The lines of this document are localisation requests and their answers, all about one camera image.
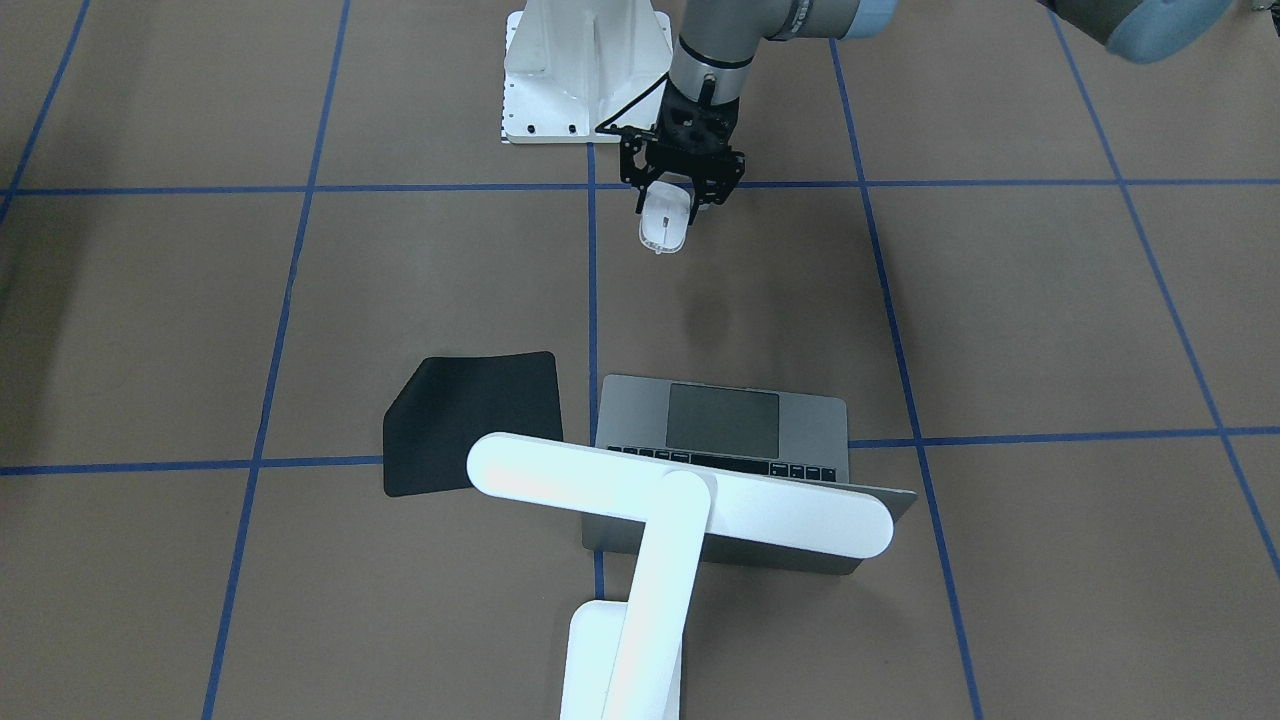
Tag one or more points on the white desk lamp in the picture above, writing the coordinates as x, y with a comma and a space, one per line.
624, 658

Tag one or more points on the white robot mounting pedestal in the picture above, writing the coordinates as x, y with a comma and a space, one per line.
572, 66

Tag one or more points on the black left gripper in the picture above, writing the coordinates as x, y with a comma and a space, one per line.
632, 171

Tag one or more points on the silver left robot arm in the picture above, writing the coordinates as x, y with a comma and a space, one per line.
716, 44

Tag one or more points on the white computer mouse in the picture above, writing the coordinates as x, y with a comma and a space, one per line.
664, 222

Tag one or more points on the black mouse pad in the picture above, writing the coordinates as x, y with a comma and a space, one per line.
449, 403

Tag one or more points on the silver grey laptop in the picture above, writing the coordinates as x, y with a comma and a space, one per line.
775, 434

